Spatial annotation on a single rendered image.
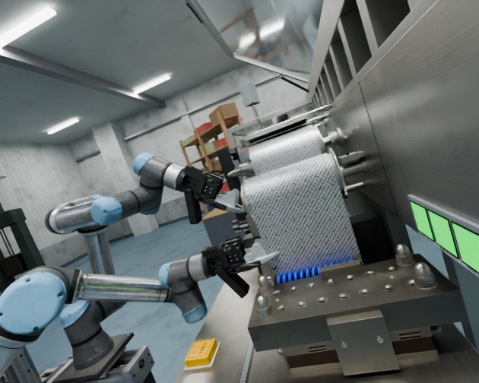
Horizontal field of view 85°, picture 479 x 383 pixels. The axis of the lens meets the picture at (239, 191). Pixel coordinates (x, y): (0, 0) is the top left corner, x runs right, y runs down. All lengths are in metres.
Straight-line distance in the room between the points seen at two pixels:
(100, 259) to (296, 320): 0.89
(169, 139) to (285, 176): 10.06
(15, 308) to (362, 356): 0.71
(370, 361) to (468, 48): 0.52
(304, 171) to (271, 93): 9.15
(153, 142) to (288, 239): 10.40
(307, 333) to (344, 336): 0.07
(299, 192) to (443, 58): 0.45
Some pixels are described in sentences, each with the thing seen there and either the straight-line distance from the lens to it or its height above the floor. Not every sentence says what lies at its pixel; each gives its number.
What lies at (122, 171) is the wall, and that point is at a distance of 11.20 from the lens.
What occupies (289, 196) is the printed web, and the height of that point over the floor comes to 1.24.
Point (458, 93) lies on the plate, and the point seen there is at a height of 1.36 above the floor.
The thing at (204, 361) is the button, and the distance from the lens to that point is 0.81.
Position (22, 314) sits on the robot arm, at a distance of 0.76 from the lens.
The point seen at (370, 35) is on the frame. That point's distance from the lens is 0.52.
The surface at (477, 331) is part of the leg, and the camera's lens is 1.12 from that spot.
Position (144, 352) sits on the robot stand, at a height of 0.76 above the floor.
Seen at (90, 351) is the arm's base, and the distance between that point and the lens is 1.34.
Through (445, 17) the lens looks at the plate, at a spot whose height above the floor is 1.42.
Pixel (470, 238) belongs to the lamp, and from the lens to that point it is 0.38.
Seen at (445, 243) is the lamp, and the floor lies 1.17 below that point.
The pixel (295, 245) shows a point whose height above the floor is 1.11.
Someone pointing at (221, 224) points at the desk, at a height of 0.49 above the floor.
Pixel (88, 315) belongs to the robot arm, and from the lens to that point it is 1.30.
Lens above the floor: 1.36
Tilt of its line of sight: 6 degrees down
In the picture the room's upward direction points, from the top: 19 degrees counter-clockwise
